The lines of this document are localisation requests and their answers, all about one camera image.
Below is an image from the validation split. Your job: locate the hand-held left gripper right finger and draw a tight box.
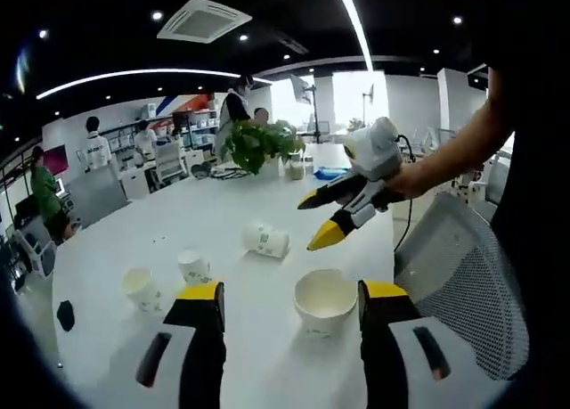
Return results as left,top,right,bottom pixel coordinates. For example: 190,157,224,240
357,279,480,409

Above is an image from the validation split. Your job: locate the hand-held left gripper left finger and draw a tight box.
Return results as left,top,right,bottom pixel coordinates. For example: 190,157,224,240
104,282,228,409

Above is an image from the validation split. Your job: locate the wide white paper cup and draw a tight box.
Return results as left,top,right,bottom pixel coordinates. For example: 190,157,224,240
293,268,359,339

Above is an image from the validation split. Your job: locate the printed paper cup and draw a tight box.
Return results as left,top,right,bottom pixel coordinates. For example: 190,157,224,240
176,248,213,285
123,267,167,313
241,223,291,258

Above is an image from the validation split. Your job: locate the person's right hand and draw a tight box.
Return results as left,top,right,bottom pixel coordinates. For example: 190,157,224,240
383,161,431,203

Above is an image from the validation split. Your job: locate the blue packet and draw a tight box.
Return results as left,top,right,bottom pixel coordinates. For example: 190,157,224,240
313,166,349,180

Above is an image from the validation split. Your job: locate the glass jar with beige contents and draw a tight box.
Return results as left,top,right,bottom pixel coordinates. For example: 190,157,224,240
284,152,304,181

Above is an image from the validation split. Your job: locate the black tripod stand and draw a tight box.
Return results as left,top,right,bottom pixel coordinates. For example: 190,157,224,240
362,83,376,127

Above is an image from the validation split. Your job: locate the white table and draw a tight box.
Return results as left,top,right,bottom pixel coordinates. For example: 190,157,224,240
51,143,402,409

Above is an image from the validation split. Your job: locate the potted green plant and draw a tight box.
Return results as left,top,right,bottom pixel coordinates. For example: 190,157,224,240
224,119,306,178

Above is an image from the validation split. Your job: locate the white mesh chair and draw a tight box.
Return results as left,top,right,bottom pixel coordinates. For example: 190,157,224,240
394,192,531,381

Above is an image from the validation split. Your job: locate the white panel on black stand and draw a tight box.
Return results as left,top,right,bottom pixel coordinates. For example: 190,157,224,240
289,73,331,145

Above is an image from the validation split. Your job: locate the small black object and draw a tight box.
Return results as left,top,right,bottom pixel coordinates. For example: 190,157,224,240
56,299,77,333

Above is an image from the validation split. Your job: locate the long ceiling light strip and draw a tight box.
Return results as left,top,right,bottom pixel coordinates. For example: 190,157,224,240
331,0,374,71

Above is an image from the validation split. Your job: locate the white low cabinet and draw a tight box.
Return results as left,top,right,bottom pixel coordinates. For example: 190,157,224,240
119,170,151,200

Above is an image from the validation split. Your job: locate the white slatted office chair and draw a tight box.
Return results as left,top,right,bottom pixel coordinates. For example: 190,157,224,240
153,139,186,183

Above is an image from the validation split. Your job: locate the person's black shirt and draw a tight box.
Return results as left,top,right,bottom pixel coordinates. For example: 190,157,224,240
467,0,570,383

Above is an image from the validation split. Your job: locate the grey chair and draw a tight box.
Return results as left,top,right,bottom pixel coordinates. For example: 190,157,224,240
69,163,130,230

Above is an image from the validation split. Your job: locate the ceiling air conditioner unit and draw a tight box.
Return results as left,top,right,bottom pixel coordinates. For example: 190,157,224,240
156,0,254,44

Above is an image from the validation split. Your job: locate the pink screen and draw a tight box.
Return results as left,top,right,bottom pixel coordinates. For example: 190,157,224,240
42,144,69,176

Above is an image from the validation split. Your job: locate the curved ceiling light strip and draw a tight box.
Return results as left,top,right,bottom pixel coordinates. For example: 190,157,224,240
36,69,273,101

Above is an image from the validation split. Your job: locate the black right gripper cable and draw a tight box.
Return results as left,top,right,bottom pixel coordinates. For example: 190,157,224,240
394,134,419,254

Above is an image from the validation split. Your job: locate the wall shelf with boxes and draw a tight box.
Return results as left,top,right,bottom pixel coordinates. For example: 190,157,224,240
106,105,222,143

